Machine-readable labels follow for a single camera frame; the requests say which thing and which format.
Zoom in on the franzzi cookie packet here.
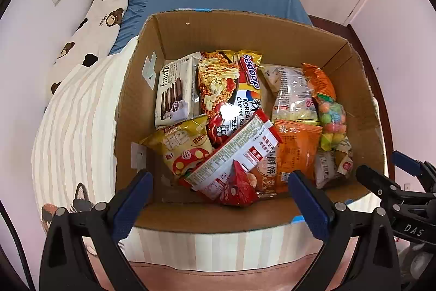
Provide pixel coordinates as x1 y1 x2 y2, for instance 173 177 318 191
155 52 202 128

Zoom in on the striped cat blanket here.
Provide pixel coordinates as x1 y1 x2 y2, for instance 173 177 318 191
30 35 391 291

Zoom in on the orange biscuit bag front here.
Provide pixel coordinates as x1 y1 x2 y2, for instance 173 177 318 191
251 119 322 193

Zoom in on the yellow mushroom snack bag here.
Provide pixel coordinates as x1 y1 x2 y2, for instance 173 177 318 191
140 115 214 182

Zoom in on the bear print long pillow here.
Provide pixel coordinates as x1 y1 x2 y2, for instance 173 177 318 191
46 0 129 101

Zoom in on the sedaap noodle packet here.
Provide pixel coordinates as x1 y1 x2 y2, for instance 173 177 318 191
208 49 262 148

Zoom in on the white cartoon snack packet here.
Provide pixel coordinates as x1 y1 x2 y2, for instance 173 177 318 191
314 137 353 189

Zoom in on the red white snack packet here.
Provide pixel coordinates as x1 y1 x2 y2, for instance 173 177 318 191
180 109 282 200

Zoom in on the orange snack bag back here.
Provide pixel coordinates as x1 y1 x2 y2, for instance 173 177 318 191
302 63 336 100

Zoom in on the pizza picture snack bag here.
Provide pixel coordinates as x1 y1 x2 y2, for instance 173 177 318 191
197 51 241 121

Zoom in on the clear white snack bag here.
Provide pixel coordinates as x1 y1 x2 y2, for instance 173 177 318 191
260 64 319 125

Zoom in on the small red snack bag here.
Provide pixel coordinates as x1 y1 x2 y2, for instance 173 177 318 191
219 160 259 208

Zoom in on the colourful candy ball bag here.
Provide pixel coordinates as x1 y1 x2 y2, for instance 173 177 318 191
316 93 347 151

